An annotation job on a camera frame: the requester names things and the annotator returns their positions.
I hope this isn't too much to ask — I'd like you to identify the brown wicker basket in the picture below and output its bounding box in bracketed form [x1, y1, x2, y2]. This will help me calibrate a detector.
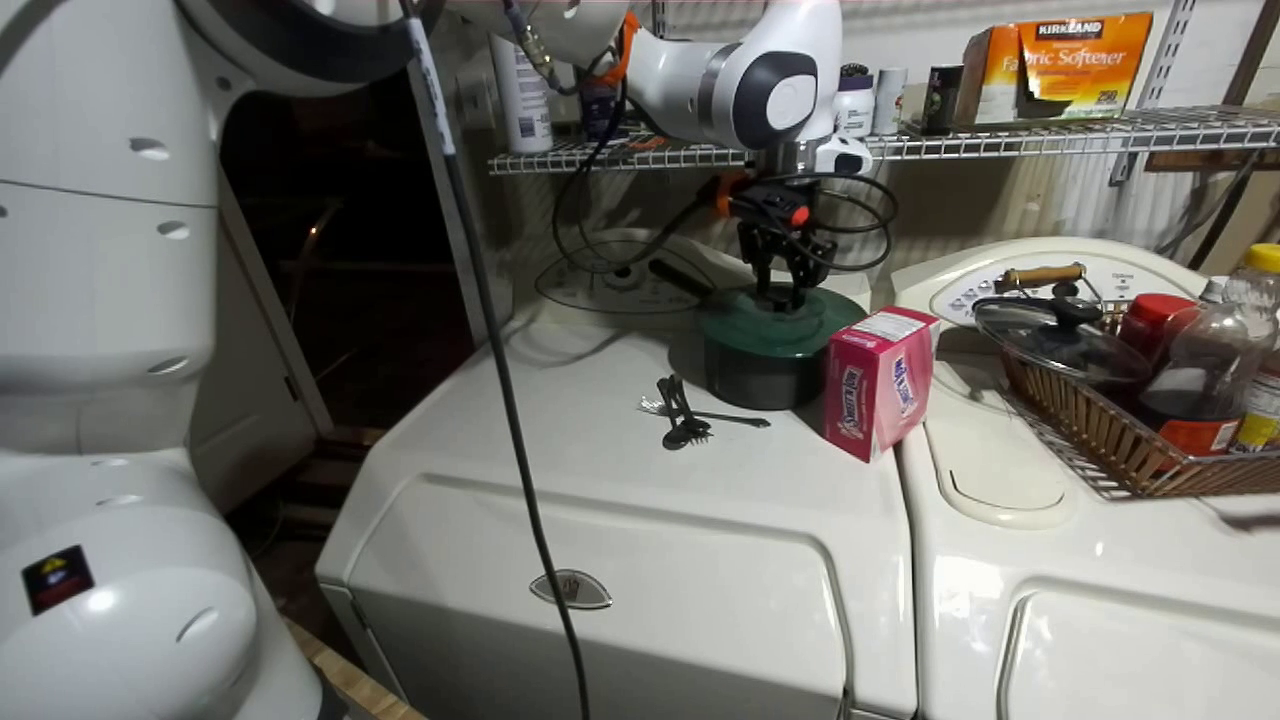
[977, 295, 1280, 504]

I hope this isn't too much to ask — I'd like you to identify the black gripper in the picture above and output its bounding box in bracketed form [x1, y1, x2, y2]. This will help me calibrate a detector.
[730, 177, 839, 314]

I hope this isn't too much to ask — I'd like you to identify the yellow fabric softener box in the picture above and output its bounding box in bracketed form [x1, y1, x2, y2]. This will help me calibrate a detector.
[1017, 9, 1161, 123]

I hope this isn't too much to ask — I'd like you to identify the glass pan lid wooden handle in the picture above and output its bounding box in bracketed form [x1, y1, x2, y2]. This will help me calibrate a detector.
[966, 258, 1131, 393]

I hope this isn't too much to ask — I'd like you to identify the black metal clip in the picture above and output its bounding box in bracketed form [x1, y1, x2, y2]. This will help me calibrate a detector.
[641, 371, 777, 454]

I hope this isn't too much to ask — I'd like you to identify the clear bottle with yellow cap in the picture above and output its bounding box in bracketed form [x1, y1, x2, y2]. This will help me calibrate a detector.
[1205, 239, 1280, 458]

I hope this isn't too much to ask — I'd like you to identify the dark green pot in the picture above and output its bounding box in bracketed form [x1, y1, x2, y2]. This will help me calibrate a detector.
[643, 253, 839, 415]

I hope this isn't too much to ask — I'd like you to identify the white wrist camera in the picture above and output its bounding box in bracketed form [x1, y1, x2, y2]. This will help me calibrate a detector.
[794, 128, 879, 183]

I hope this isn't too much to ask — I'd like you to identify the thin black hanging cable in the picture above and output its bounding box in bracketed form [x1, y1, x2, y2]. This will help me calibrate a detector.
[394, 0, 599, 720]

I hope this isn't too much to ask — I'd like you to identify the brown orange cardboard box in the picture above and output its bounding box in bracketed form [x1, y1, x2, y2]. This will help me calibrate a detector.
[955, 25, 1027, 133]

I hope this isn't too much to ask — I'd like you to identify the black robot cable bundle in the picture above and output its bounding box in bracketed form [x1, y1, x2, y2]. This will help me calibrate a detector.
[547, 53, 905, 292]

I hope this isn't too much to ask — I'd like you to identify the white washing machine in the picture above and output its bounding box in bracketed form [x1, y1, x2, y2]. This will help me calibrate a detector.
[884, 233, 1280, 720]
[311, 285, 928, 720]

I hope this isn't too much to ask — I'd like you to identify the pink cardboard box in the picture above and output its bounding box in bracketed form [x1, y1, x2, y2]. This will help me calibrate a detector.
[820, 303, 941, 467]

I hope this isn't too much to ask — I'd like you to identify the white jar with dark lid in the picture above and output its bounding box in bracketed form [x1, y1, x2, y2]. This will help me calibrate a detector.
[828, 59, 884, 138]

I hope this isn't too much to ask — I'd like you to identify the white wire shelf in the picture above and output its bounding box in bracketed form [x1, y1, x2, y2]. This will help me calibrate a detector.
[483, 104, 1280, 183]

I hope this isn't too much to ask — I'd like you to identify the tall white bottle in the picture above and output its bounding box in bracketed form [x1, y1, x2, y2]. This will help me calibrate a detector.
[486, 26, 560, 158]

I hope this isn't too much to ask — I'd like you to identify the small dark bottle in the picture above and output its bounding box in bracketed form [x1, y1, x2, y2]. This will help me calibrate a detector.
[922, 59, 966, 134]

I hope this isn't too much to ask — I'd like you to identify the green embossed pot lid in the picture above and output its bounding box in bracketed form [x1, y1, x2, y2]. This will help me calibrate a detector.
[696, 285, 871, 367]

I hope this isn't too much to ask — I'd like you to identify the red capped bottle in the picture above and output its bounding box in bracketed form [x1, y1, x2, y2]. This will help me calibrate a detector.
[1115, 289, 1244, 458]

